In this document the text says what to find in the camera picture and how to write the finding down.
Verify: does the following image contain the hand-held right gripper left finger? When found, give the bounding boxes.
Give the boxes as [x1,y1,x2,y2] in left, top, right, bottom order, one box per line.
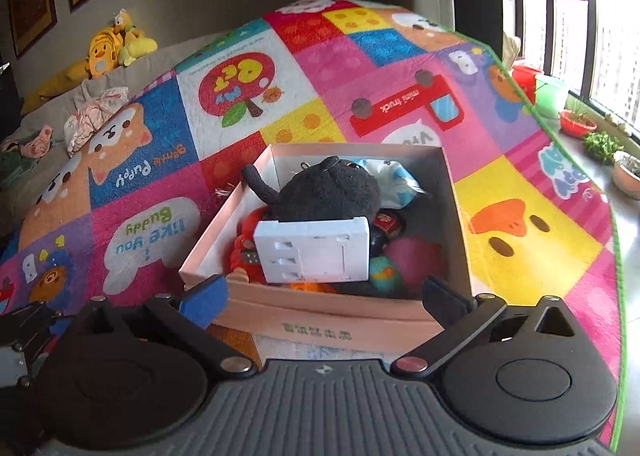
[75,274,255,378]

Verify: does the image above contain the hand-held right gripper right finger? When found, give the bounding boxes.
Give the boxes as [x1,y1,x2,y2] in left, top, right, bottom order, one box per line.
[390,275,588,378]

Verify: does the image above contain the red plastic toy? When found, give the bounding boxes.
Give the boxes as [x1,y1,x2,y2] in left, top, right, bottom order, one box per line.
[230,208,271,282]

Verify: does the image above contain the white plastic charger box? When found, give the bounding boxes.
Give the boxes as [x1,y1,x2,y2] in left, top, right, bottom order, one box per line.
[252,216,372,284]

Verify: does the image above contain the pink cardboard box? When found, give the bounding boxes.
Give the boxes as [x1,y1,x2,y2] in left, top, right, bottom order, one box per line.
[178,143,476,354]

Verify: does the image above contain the blue white tissue packet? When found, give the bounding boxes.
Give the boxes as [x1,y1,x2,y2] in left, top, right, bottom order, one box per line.
[357,158,431,209]

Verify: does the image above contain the black plush toy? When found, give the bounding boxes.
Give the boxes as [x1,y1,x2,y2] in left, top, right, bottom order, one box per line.
[241,155,383,226]

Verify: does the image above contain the pink egg toy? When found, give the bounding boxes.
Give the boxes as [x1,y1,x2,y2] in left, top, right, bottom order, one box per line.
[385,236,443,294]

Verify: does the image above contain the small pink cloth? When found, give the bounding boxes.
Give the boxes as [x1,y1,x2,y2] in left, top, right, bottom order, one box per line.
[2,125,56,159]

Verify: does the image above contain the pink white cloth bundle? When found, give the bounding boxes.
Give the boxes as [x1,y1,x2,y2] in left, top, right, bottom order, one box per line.
[64,87,132,157]

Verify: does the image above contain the pink flower pot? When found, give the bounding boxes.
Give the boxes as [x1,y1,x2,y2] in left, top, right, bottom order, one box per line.
[612,151,640,201]

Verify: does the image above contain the red plant bowl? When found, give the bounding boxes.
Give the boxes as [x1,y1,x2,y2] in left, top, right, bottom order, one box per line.
[559,96,598,139]

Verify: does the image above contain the leafy green plant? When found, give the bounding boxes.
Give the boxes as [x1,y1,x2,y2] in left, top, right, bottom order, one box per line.
[582,132,625,167]

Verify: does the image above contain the green bucket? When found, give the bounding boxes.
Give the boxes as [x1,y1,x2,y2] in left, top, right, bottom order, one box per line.
[534,73,571,119]

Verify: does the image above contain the red bucket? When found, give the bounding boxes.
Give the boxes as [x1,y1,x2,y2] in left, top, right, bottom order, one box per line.
[511,65,543,104]

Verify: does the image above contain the small stones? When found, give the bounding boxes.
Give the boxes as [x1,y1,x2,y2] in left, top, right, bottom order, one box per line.
[602,113,633,137]

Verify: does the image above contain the colourful printed play mat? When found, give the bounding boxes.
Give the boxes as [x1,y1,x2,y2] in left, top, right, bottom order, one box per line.
[0,0,628,452]

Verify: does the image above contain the beige bundle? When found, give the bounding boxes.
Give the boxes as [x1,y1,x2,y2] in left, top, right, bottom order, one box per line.
[502,33,522,69]

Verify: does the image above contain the black window frame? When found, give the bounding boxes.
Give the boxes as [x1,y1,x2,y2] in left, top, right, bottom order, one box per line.
[520,0,640,142]

